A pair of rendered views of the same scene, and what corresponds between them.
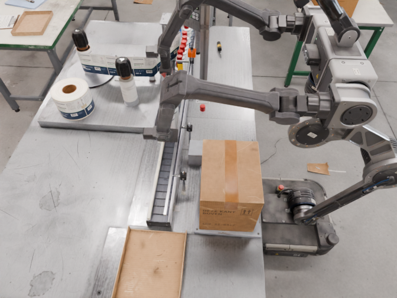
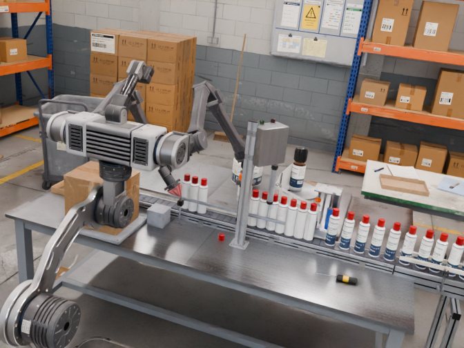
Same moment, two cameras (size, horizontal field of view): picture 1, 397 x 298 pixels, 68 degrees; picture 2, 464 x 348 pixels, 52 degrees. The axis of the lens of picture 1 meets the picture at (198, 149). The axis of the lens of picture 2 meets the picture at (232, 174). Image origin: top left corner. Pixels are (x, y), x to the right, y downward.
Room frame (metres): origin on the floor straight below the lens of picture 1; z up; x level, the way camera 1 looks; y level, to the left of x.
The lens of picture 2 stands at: (1.83, -2.19, 2.10)
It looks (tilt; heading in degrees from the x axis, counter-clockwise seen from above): 22 degrees down; 103
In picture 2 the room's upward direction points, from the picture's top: 6 degrees clockwise
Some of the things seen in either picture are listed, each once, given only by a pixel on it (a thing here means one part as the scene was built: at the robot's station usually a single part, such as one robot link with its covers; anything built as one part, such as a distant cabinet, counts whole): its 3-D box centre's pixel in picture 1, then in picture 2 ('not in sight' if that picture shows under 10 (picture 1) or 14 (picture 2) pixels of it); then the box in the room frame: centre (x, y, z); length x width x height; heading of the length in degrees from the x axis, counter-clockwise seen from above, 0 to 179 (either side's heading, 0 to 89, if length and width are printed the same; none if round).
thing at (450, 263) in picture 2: not in sight; (455, 256); (2.44, 0.06, 0.98); 0.05 x 0.05 x 0.20
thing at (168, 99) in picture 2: not in sight; (143, 89); (-0.79, 3.48, 0.70); 1.20 x 0.82 x 1.39; 3
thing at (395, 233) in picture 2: not in sight; (393, 241); (2.15, 0.07, 0.98); 0.05 x 0.05 x 0.20
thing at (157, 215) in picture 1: (179, 98); (240, 225); (1.36, 0.12, 0.86); 1.65 x 0.08 x 0.04; 176
